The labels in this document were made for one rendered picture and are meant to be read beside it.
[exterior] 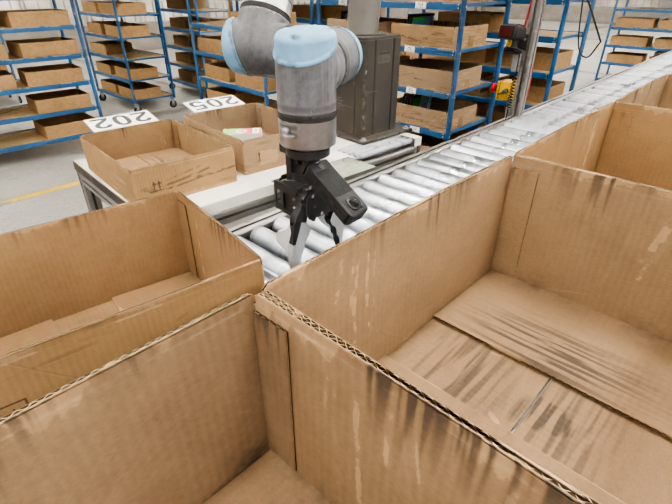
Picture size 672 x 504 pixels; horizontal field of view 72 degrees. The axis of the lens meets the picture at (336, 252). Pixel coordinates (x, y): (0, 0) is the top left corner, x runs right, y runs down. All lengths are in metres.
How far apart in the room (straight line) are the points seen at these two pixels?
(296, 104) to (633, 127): 0.59
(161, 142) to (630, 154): 1.28
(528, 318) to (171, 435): 0.41
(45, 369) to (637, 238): 0.64
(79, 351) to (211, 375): 0.26
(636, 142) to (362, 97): 0.92
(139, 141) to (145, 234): 0.77
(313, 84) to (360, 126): 0.97
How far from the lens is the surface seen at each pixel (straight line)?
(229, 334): 0.32
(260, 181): 1.31
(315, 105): 0.70
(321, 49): 0.69
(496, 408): 0.48
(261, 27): 0.86
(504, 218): 0.63
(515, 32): 2.01
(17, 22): 4.28
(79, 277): 0.85
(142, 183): 1.21
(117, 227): 0.83
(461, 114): 2.68
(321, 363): 0.29
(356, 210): 0.71
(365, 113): 1.64
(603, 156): 0.99
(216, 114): 1.71
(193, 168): 1.25
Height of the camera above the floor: 1.23
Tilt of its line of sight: 31 degrees down
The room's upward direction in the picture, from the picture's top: straight up
